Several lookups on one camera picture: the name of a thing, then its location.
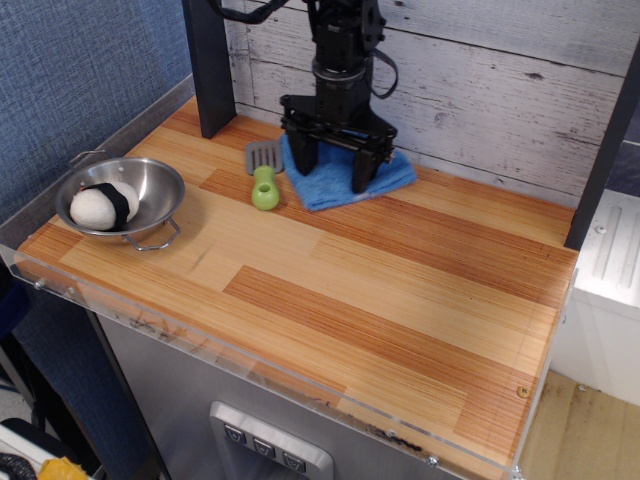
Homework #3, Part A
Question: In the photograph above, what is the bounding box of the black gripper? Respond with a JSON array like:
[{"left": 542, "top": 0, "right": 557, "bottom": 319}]
[{"left": 280, "top": 69, "right": 397, "bottom": 194}]

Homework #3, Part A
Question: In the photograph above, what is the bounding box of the blue cloth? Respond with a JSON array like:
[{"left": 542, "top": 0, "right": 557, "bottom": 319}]
[{"left": 280, "top": 134, "right": 417, "bottom": 211}]

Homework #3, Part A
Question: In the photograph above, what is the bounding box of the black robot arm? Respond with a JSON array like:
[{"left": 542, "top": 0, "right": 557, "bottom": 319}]
[{"left": 280, "top": 1, "right": 397, "bottom": 193}]

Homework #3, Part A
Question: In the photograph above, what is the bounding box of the white rice ball toy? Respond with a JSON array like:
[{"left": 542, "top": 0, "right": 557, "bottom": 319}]
[{"left": 70, "top": 181, "right": 139, "bottom": 231}]

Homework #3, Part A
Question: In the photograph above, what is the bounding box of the clear acrylic edge guard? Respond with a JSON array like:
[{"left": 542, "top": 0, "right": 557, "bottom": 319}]
[{"left": 1, "top": 244, "right": 552, "bottom": 479}]

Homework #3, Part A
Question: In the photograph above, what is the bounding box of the silver button panel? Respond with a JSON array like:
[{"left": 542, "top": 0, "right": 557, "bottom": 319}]
[{"left": 209, "top": 401, "right": 335, "bottom": 479}]

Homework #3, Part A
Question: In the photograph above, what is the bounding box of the white side cabinet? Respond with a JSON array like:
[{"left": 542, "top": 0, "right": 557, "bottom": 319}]
[{"left": 550, "top": 190, "right": 639, "bottom": 405}]

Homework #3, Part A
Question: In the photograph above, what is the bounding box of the yellow black object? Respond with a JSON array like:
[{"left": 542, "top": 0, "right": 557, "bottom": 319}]
[{"left": 1, "top": 453, "right": 89, "bottom": 480}]

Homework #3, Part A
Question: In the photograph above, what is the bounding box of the green handled grey spatula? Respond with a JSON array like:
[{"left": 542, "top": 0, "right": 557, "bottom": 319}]
[{"left": 245, "top": 140, "right": 284, "bottom": 211}]

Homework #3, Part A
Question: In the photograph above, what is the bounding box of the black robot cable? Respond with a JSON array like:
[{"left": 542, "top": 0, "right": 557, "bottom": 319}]
[{"left": 202, "top": 0, "right": 291, "bottom": 25}]

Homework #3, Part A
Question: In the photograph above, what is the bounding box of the steel bowl with handles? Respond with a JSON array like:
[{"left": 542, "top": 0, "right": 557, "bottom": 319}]
[{"left": 55, "top": 157, "right": 186, "bottom": 252}]

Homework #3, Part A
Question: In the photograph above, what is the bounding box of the dark left post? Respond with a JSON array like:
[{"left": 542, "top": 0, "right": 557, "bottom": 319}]
[{"left": 182, "top": 0, "right": 237, "bottom": 139}]

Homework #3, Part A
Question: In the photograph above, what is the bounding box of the dark post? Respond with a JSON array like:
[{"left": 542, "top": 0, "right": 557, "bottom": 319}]
[
  {"left": 564, "top": 45, "right": 639, "bottom": 251},
  {"left": 182, "top": 0, "right": 237, "bottom": 139}
]

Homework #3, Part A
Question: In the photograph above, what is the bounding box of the dark right post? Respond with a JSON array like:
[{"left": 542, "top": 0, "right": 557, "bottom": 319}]
[{"left": 564, "top": 45, "right": 639, "bottom": 251}]

